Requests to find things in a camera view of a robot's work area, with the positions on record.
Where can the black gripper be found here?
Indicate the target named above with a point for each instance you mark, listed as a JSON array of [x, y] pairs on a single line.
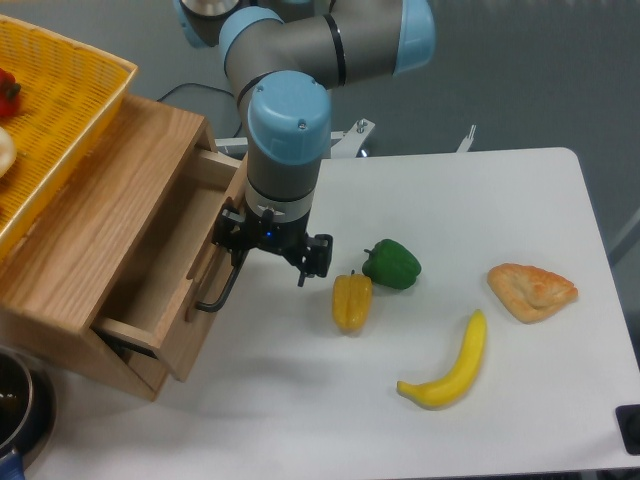
[[238, 234]]

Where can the black drawer handle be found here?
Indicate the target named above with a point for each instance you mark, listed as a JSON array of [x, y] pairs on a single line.
[[219, 281]]

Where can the wooden top drawer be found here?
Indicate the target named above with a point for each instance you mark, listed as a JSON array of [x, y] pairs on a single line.
[[149, 318]]

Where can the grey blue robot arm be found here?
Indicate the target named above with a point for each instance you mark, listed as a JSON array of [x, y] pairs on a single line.
[[282, 60]]

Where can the wooden drawer cabinet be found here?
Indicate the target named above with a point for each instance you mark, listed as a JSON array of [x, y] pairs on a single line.
[[54, 284]]

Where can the yellow bell pepper toy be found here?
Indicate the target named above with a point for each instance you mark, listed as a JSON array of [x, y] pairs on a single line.
[[351, 301]]

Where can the green bell pepper toy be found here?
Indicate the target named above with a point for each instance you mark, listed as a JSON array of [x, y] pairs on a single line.
[[392, 265]]

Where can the yellow banana toy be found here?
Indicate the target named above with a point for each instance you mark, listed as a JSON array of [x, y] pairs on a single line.
[[457, 382]]

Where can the yellow plastic basket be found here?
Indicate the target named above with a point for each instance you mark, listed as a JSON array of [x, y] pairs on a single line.
[[70, 93]]

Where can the orange pastry toy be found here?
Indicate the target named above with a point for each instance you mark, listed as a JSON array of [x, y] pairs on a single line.
[[529, 293]]

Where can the white round food toy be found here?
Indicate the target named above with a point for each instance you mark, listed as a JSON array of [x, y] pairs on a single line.
[[8, 152]]

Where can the dark metal pot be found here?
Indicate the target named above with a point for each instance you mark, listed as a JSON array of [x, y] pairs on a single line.
[[28, 413]]

